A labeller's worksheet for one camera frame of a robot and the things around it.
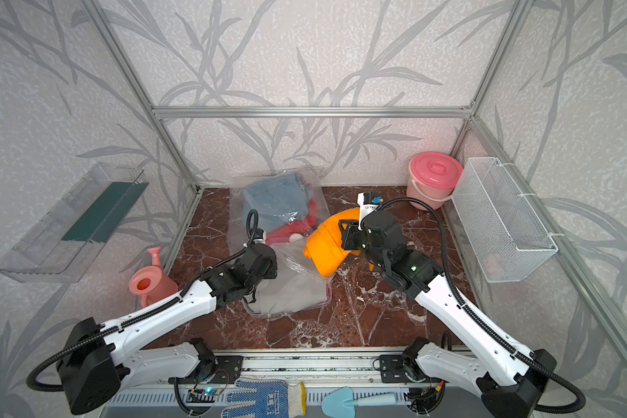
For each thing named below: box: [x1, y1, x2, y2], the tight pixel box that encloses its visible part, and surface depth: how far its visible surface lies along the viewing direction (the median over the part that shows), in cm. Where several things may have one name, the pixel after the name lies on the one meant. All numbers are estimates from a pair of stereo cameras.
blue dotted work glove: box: [221, 378, 308, 418], surface depth 71 cm
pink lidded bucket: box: [405, 151, 465, 211], surface depth 104 cm
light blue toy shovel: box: [321, 386, 398, 418], surface depth 70 cm
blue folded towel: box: [242, 172, 312, 233], surface depth 107 cm
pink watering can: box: [128, 246, 180, 309], surface depth 82 cm
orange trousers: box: [303, 207, 374, 277], surface depth 68 cm
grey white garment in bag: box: [246, 242, 330, 315], surface depth 84 cm
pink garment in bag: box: [266, 198, 319, 246], surface depth 99 cm
